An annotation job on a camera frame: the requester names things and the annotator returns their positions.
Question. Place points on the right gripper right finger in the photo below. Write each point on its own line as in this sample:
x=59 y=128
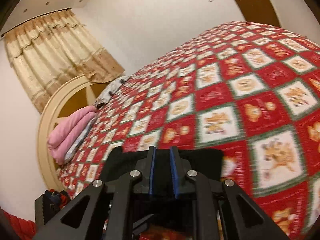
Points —
x=221 y=209

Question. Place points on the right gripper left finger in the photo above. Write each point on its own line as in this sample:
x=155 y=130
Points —
x=107 y=210

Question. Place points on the black pants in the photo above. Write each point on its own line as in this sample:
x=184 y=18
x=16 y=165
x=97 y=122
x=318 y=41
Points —
x=167 y=210

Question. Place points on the red sleeve forearm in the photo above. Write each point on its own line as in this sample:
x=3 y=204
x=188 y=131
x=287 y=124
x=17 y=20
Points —
x=13 y=227

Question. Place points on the dark clothes pile beside bed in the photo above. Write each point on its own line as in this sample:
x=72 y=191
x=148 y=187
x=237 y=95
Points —
x=59 y=199

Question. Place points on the grey patterned pillow under blanket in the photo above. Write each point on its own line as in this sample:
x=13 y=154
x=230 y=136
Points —
x=79 y=140

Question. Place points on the pink folded blanket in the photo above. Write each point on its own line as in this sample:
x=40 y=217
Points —
x=65 y=133

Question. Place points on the grey patterned far pillow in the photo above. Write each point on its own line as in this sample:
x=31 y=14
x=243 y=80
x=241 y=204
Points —
x=111 y=89

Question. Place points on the cream wooden headboard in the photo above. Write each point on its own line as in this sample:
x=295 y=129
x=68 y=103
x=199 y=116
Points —
x=73 y=95

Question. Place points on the red patchwork bear bedspread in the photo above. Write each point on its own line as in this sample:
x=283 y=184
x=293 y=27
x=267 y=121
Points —
x=249 y=89

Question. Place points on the beige patterned curtain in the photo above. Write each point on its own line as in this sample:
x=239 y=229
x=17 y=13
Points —
x=48 y=51

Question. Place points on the brown wooden door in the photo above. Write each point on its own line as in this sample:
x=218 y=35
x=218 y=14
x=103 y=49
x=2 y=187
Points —
x=258 y=11

